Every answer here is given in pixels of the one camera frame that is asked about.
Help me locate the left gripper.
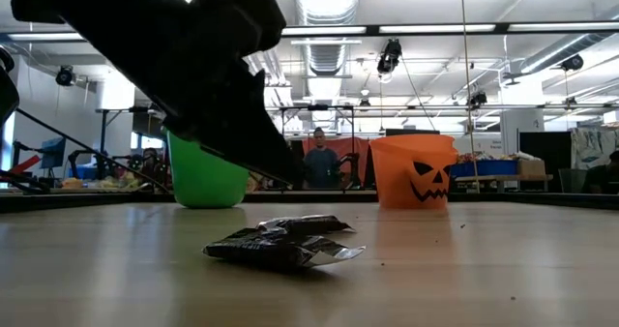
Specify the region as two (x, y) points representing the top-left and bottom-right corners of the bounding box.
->
(123, 50), (305, 186)

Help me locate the dark silver chocolate bar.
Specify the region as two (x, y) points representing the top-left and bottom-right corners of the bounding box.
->
(201, 226), (368, 270)
(255, 214), (357, 235)

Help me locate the white ceiling pipe bundle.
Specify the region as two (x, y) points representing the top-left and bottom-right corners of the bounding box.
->
(246, 50), (296, 106)

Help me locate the green plastic bucket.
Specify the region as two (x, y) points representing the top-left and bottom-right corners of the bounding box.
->
(165, 129), (251, 210)

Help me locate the person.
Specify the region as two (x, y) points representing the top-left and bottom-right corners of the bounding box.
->
(302, 127), (344, 191)
(139, 147), (164, 188)
(579, 150), (619, 195)

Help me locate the orange cloth backdrop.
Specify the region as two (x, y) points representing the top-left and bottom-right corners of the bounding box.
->
(302, 136), (372, 191)

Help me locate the orange jack-o'-lantern bucket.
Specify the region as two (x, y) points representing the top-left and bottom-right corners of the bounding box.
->
(368, 133), (459, 211)

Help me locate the dark computer monitor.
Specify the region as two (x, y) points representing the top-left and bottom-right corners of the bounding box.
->
(41, 136), (68, 170)

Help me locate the heap of colourful packets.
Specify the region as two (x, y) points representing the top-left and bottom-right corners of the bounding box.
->
(457, 150), (543, 163)

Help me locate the red machine part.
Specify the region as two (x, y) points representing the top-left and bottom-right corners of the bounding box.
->
(8, 153), (43, 176)

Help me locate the blue plastic bin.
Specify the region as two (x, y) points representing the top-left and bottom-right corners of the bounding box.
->
(450, 159), (519, 178)

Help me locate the white pillar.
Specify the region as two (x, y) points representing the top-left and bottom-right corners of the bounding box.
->
(500, 107), (546, 157)

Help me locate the black beam with light strips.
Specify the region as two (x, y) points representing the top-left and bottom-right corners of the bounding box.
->
(0, 20), (619, 43)

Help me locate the brown cardboard box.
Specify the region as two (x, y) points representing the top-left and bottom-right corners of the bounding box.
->
(516, 158), (546, 177)

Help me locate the wooden bench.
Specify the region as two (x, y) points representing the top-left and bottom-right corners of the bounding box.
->
(454, 173), (555, 193)

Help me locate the black partition panel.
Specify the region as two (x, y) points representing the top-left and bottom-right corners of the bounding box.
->
(518, 131), (573, 193)

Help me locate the leaf-patterned cloth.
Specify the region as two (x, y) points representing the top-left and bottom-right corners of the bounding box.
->
(570, 126), (619, 196)

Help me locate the black distant rig frame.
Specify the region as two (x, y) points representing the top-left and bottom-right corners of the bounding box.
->
(95, 103), (619, 193)

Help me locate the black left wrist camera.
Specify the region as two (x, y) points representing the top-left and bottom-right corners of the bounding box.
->
(220, 0), (288, 60)

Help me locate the thin hanging rope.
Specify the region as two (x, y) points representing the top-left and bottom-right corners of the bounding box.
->
(457, 0), (480, 193)

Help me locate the black cable loop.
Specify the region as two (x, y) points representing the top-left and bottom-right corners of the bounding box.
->
(0, 45), (20, 125)

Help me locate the slim silver ceiling duct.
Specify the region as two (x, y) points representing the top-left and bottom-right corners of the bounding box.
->
(519, 31), (608, 75)

